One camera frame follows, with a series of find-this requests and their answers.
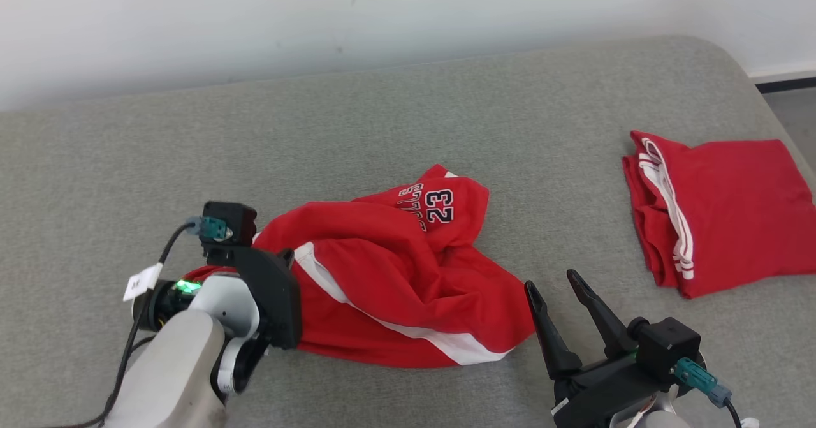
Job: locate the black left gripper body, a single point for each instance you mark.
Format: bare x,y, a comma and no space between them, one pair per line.
277,294

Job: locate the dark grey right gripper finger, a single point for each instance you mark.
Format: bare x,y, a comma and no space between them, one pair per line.
602,316
551,339

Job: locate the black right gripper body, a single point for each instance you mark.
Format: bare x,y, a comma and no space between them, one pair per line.
599,393

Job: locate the red shorts with white stripe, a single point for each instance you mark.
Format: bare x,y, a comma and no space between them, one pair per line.
395,268

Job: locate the red jersey with white sleeves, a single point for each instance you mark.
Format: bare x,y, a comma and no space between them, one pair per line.
733,205

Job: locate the black and white baseboard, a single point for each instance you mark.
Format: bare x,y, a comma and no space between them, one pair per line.
784,82

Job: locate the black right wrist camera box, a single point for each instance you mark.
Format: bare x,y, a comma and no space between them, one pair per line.
666,345

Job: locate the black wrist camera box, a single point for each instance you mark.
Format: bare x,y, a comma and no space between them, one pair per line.
666,345
233,221

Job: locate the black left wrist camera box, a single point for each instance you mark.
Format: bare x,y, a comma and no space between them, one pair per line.
233,221

